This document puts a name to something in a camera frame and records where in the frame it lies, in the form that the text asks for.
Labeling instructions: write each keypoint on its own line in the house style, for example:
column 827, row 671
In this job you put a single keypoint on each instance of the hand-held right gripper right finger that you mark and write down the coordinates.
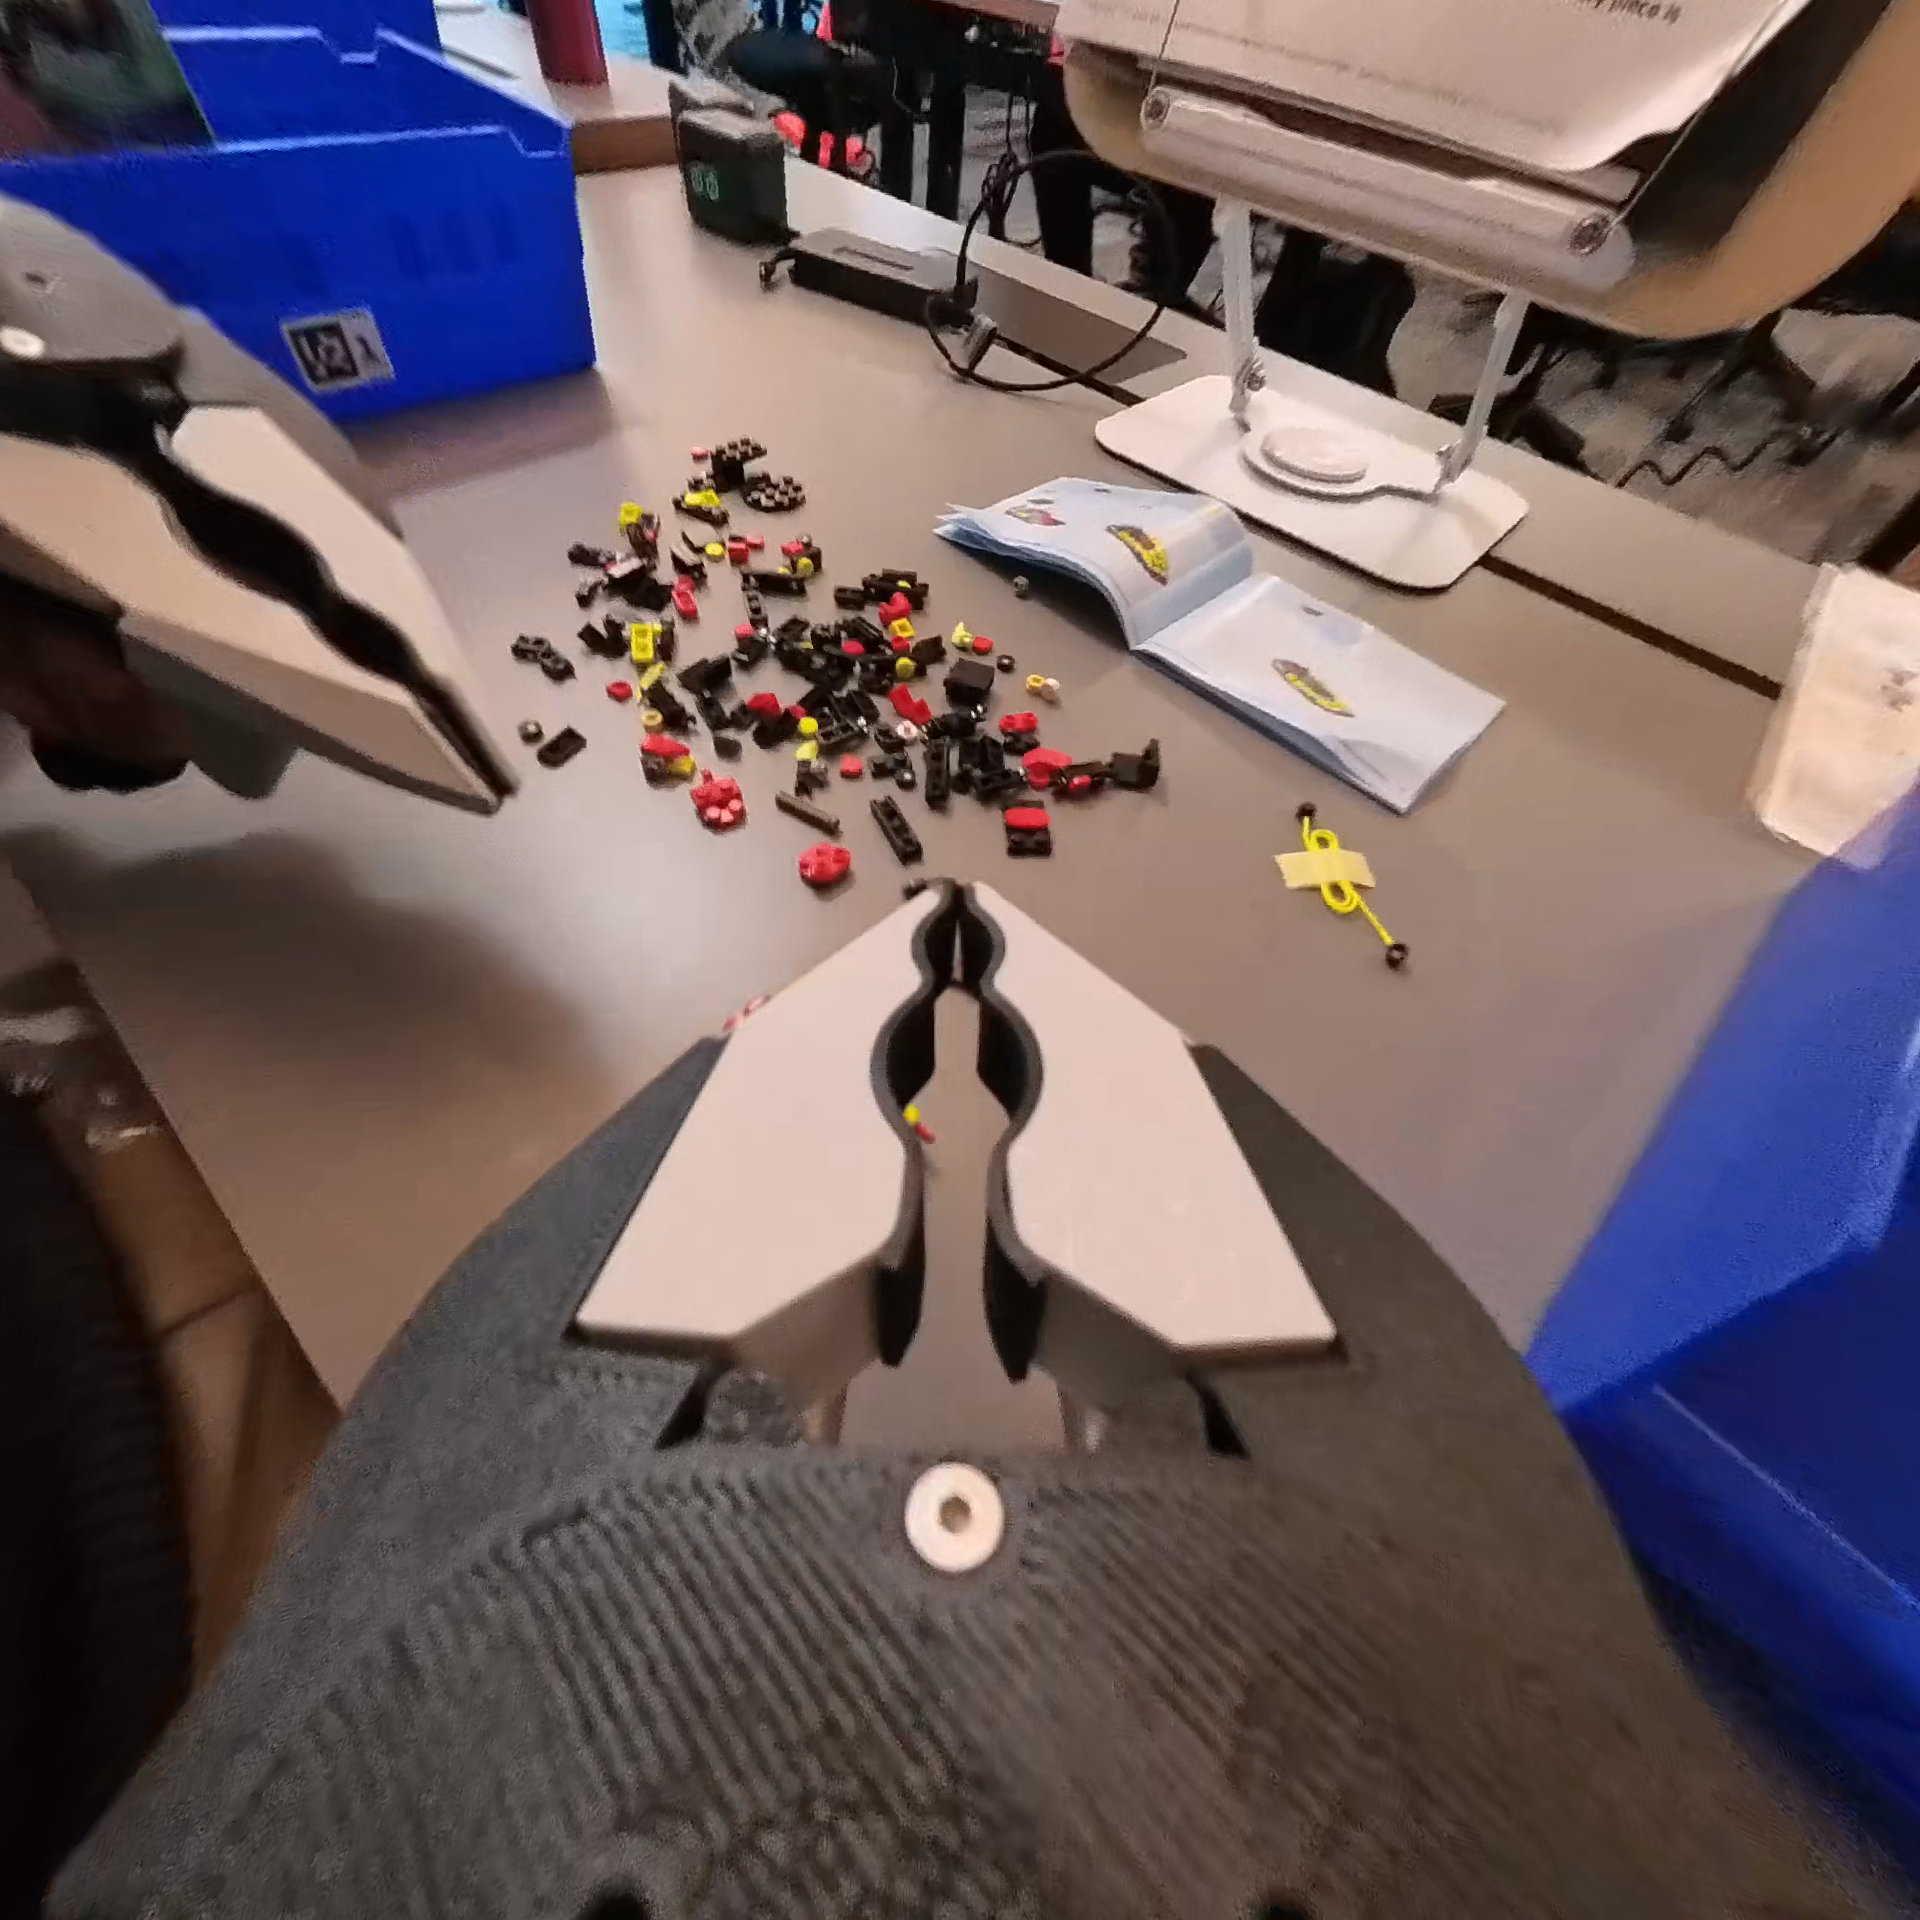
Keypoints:
column 1154, row 1201

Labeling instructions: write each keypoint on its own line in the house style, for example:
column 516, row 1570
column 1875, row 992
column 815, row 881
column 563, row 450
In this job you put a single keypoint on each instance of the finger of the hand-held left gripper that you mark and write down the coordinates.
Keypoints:
column 136, row 569
column 330, row 555

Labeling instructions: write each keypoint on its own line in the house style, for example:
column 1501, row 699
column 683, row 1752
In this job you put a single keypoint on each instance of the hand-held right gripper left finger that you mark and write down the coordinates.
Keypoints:
column 764, row 1184

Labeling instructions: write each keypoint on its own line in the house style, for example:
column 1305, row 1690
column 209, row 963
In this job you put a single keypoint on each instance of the red yellow black lego model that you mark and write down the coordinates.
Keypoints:
column 911, row 1113

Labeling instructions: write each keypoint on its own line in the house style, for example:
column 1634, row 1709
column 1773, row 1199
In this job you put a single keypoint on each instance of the pile of lego pieces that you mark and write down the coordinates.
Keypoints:
column 839, row 674

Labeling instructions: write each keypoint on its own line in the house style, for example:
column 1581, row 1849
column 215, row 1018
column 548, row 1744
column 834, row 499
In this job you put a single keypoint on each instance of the lego instruction booklet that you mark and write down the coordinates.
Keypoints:
column 1276, row 660

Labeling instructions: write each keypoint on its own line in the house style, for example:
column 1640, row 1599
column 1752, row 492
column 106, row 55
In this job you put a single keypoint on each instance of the printed cardboard box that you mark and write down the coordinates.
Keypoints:
column 89, row 66

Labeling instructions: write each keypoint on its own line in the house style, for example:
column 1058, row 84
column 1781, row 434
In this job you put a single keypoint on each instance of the blue plastic bin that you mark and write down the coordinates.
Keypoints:
column 1755, row 1201
column 375, row 224
column 299, row 24

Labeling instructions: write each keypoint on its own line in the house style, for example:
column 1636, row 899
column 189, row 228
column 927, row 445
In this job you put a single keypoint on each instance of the yellowish tape strip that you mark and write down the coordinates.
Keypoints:
column 1319, row 868

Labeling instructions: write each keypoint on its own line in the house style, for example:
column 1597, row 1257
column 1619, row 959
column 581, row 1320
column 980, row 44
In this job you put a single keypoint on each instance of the black cube charger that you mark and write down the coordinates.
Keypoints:
column 733, row 181

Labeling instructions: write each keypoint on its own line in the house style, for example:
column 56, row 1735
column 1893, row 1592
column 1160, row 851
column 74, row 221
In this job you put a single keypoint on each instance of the maroon bottle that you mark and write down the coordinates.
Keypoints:
column 568, row 37

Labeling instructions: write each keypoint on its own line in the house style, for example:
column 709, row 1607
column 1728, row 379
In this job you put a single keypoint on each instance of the black flat device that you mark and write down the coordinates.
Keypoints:
column 869, row 271

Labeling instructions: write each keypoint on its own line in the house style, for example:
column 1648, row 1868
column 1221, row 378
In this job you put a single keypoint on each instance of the white desk stand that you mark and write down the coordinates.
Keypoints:
column 1305, row 493

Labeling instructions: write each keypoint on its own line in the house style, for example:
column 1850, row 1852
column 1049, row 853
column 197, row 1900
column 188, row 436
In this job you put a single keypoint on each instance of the silver foil sheet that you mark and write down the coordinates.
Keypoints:
column 1844, row 704

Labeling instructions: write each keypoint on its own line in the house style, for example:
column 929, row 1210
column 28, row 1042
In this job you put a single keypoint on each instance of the beige board with papers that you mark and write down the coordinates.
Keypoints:
column 1723, row 224

